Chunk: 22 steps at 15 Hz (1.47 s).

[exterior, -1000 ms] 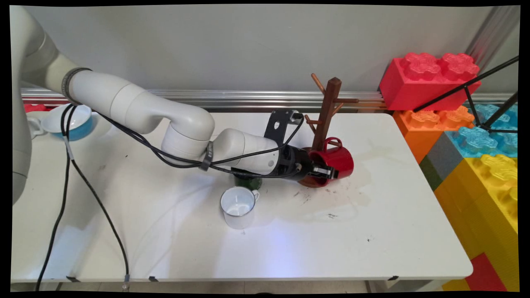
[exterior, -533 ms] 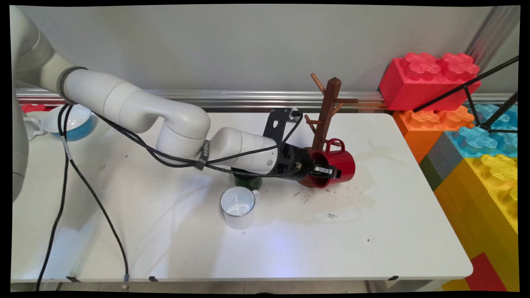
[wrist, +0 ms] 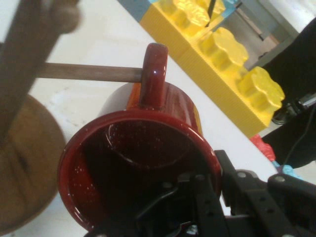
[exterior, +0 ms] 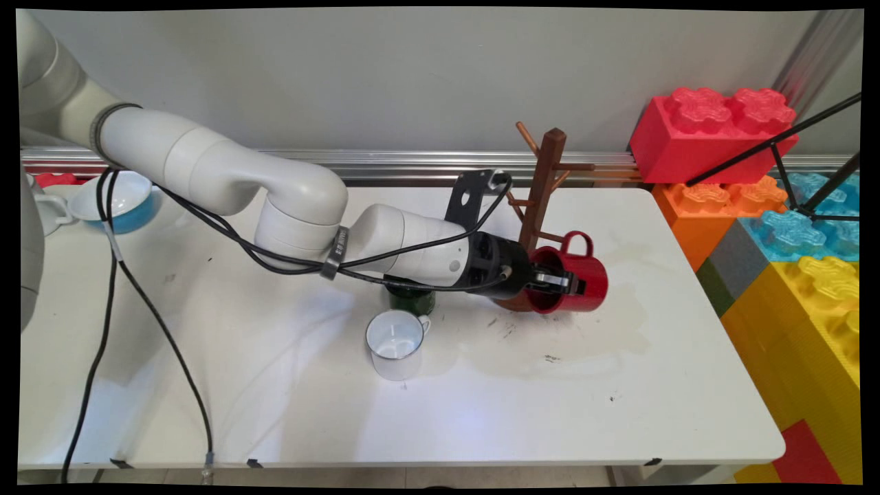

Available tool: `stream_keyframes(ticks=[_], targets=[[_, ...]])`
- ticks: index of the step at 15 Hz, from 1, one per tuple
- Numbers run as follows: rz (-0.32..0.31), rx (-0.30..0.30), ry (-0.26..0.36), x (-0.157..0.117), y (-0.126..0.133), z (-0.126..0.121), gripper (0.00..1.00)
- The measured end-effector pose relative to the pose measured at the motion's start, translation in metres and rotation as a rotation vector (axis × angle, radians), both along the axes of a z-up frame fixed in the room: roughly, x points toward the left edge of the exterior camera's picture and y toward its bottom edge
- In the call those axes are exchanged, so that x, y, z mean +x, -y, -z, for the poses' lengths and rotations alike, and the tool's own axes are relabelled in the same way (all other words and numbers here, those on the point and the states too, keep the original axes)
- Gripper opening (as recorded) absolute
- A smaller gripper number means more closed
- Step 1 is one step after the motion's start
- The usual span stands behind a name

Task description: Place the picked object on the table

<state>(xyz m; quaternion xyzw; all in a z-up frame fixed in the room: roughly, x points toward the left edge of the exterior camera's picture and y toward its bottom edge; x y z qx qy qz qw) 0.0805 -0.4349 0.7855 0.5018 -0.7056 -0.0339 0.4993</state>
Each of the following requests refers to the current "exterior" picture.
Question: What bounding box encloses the white cup with handle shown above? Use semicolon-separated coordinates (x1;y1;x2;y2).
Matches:
29;175;74;239

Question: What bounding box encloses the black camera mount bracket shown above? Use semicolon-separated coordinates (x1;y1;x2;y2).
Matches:
445;169;497;234

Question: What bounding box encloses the blue bowl white inside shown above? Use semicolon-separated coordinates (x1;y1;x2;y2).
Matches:
67;170;163;235

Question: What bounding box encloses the red giant building block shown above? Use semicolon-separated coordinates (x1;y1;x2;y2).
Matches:
629;87;800;185

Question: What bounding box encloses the red mug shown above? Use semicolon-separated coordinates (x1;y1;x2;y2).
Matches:
526;230;610;316

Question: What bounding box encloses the orange giant building block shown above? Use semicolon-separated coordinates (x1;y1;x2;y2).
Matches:
652;175;788;272

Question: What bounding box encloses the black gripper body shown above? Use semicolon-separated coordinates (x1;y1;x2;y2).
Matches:
467;232;534;300

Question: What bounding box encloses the green giant building block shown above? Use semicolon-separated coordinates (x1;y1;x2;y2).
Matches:
696;258;736;317

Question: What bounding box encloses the brown wooden mug tree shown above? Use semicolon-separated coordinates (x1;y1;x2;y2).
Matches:
495;122;596;314

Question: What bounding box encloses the yellow giant building block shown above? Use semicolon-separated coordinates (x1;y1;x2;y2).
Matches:
720;256;861;485

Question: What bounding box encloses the black tripod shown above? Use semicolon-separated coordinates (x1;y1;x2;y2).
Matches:
685;93;861;222

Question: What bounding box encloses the light blue giant building block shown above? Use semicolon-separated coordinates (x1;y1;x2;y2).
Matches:
739;172;860;263

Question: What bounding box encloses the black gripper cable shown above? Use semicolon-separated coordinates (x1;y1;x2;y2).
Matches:
155;170;514;293

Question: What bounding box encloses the dark green mug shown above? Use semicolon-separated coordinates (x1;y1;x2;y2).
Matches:
384;275;437;316

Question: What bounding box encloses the white enamel mug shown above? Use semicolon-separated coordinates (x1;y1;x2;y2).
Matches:
365;309;432;382

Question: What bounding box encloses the aluminium rail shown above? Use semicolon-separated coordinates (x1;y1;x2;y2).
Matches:
21;146;860;188

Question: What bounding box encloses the grey cable strap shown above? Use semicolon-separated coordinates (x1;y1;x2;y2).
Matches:
319;225;350;281

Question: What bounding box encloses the aluminium frame post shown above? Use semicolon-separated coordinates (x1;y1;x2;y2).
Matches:
771;10;861;114

